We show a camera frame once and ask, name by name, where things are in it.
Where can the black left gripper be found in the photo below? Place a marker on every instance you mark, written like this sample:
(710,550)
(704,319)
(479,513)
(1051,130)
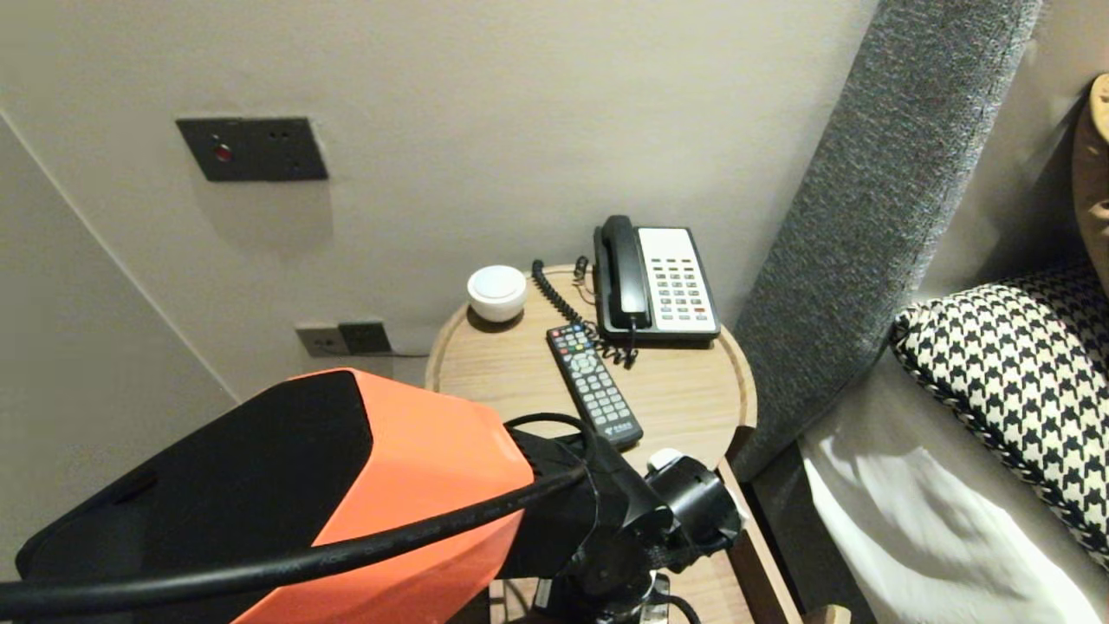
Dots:
(606,602)

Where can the wooden nightstand drawer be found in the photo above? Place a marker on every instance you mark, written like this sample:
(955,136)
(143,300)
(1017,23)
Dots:
(762,576)

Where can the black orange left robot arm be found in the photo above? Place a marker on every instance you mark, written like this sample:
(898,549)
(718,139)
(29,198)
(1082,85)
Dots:
(416,468)

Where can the dark grey bed base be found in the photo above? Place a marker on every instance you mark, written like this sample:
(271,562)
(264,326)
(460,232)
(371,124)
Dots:
(801,537)

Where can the round wooden nightstand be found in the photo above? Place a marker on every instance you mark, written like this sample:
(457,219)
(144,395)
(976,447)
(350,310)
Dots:
(676,390)

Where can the black and white telephone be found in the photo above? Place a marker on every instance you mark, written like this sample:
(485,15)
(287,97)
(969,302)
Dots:
(680,286)

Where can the small white round device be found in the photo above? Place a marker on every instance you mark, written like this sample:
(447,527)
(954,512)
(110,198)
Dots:
(498,293)

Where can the black telephone handset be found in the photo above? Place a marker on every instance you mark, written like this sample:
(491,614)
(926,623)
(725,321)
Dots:
(625,269)

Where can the white bed sheet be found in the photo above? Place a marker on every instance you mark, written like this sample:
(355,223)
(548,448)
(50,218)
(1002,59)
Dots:
(936,537)

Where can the black white houndstooth pillow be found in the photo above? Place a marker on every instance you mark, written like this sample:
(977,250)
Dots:
(1014,381)

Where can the grey fabric headboard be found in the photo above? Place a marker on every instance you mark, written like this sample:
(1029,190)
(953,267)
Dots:
(866,217)

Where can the light wooden rounded object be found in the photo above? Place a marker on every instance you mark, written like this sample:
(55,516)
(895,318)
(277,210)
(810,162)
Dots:
(1093,173)

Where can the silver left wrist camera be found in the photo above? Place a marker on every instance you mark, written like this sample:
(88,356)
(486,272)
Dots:
(542,596)

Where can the silver wall socket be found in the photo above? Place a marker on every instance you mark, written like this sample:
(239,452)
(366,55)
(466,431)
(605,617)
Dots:
(319,341)

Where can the dark wall switch panel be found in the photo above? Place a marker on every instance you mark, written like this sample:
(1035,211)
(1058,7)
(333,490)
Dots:
(251,149)

